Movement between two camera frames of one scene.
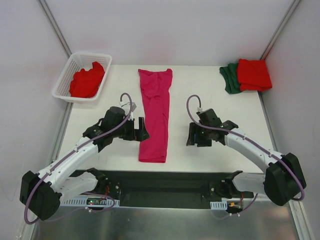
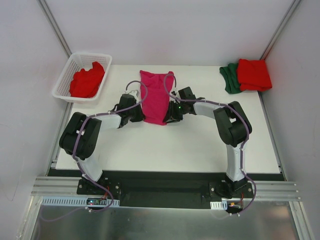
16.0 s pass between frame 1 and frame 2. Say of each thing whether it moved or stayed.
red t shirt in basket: stayed
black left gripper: moved
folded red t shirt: stayed
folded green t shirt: stayed
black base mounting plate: stayed
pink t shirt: moved
